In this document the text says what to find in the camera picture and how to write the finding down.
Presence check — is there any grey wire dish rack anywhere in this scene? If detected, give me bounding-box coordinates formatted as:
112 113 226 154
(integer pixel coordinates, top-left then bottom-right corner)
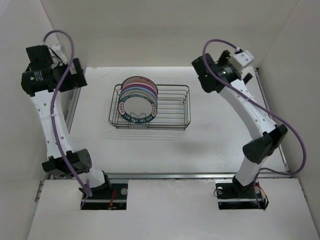
108 84 191 131

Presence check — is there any green rimmed white plate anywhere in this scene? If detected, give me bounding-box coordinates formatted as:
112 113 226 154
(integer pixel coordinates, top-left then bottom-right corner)
117 94 158 124

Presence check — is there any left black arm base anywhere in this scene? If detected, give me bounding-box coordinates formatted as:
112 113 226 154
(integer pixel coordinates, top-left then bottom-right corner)
80 182 128 211

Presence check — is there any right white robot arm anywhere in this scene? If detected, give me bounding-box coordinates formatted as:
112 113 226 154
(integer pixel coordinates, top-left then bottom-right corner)
191 49 288 197

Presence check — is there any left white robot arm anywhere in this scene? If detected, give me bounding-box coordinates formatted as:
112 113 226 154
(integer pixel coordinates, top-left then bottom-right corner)
21 45 112 199

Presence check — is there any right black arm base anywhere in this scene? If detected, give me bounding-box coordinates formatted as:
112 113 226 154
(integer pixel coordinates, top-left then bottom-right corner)
213 182 269 210

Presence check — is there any blue plate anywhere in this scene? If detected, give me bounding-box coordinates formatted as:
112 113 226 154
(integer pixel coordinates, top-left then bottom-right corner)
119 87 158 102

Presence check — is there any purple plate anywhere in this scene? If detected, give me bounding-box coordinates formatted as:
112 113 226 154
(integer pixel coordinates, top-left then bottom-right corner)
120 83 158 97

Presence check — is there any pink plate with red text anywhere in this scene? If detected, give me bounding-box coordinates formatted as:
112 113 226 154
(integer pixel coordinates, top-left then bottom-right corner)
121 76 159 93

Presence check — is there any front aluminium rail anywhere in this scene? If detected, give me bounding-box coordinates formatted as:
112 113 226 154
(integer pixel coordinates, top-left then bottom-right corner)
51 172 292 181

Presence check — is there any right aluminium rail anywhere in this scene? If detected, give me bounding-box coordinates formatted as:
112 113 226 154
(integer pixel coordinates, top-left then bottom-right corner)
254 66 292 173

